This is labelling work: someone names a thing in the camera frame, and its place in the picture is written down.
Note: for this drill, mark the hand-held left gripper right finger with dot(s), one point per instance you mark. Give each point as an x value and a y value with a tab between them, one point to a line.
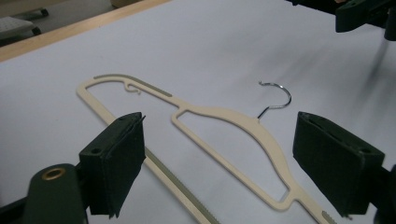
336	161

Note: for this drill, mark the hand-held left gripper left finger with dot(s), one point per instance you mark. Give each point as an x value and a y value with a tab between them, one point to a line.
115	161

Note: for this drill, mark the beige clothes hanger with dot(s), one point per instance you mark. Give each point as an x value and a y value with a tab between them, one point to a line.
264	133

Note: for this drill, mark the white wheeled base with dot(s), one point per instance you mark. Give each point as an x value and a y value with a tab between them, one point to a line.
14	26

